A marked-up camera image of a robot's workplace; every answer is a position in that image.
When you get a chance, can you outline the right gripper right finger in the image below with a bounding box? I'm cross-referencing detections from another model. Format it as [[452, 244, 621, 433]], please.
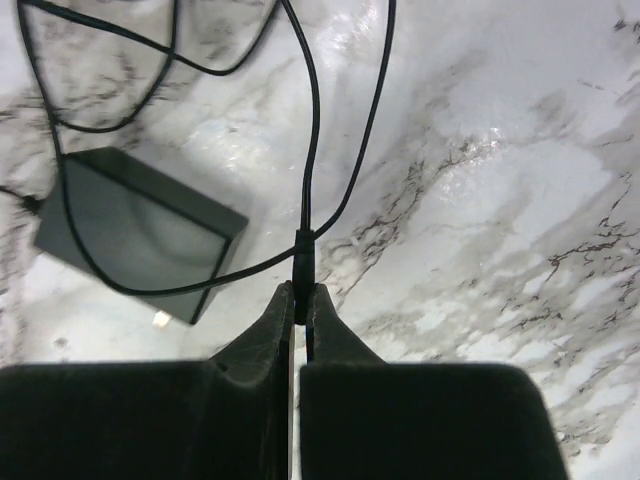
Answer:
[[299, 285, 567, 479]]

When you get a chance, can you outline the black power adapter with cable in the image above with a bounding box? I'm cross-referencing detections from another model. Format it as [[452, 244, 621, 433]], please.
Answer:
[[2, 1, 397, 325]]

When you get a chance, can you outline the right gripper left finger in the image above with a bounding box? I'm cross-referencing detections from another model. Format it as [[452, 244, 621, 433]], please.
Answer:
[[1, 283, 294, 479]]

